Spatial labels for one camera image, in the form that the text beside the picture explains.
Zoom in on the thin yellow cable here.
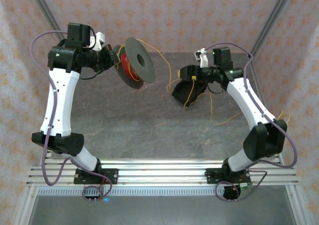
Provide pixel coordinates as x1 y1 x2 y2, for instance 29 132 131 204
117 38 291 126

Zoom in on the black plastic box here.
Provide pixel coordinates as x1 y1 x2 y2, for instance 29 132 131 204
171 79 209 108

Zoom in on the red cable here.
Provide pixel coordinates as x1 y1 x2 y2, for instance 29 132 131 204
121 53 143 93

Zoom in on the black perforated cable spool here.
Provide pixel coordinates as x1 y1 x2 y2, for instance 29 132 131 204
113 37 156 90

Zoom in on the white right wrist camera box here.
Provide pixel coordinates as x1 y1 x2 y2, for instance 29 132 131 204
195 48 209 68

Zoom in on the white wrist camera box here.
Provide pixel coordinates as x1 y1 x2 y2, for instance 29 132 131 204
91 31 107 51
195 48 209 68

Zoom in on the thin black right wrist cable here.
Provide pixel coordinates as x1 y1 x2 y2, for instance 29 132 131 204
208 82 225 95

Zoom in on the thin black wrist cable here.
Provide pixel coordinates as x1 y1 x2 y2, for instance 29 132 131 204
79 69 103 81
208 82 225 95

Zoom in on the thin black left wrist cable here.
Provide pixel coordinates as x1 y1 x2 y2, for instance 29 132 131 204
79 69 103 81

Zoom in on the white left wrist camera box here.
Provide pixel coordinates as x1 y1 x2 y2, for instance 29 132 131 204
91 31 107 51

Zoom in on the aluminium frame post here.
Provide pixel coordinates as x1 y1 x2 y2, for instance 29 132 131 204
248 0 297 61
286 185 312 225
13 185 38 225
28 0 66 40

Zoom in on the aluminium side rail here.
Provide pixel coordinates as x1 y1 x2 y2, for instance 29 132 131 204
248 52 285 165

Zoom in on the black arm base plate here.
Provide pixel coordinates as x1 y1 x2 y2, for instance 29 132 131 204
74 168 119 185
205 167 251 185

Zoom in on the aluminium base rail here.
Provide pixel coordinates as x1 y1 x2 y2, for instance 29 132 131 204
26 157 300 187

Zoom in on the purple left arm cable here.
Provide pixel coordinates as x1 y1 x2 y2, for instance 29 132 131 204
29 30 113 201

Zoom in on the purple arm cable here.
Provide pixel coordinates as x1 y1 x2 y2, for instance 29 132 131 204
29 30 113 201
205 42 299 202

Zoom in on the slotted grey cable duct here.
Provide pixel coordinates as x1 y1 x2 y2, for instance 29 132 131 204
37 187 225 196

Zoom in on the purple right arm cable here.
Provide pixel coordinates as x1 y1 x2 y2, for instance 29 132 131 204
205 42 299 202

